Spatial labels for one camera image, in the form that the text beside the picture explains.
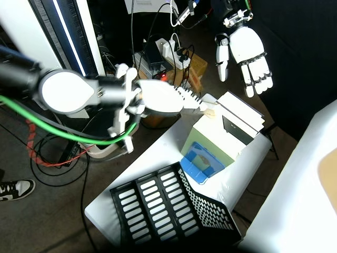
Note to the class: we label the plain cardboard box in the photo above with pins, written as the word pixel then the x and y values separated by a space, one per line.
pixel 198 66

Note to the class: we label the black power adapter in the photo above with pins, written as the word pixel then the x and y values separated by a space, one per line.
pixel 152 55

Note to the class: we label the tan board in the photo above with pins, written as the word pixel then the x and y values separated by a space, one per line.
pixel 329 179

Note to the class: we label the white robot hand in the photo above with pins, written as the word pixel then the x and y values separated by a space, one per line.
pixel 246 44
pixel 160 97

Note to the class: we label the black mesh file tray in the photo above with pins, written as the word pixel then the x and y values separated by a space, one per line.
pixel 168 210

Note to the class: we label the white power strip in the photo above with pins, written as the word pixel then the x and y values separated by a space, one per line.
pixel 184 63

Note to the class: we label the white plastic base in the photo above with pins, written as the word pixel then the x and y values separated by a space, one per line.
pixel 100 151

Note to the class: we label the silver usb hub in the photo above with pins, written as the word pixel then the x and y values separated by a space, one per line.
pixel 184 15

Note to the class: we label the white paper sheet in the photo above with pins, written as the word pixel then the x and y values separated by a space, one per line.
pixel 147 5

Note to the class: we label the white book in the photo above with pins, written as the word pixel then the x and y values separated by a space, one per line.
pixel 237 105

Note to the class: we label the black floor box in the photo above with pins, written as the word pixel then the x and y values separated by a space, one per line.
pixel 69 154

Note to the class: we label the white column with black strip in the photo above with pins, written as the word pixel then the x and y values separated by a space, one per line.
pixel 15 26

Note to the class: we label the pale green book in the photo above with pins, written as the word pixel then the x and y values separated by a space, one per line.
pixel 210 134

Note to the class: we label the tan block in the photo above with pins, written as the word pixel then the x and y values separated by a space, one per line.
pixel 211 112

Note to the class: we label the white tablecloth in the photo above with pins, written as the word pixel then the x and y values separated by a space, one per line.
pixel 289 197

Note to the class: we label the black stand leg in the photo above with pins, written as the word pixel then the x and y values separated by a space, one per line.
pixel 274 149

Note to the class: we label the person's shoe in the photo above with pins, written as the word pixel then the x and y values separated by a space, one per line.
pixel 18 188

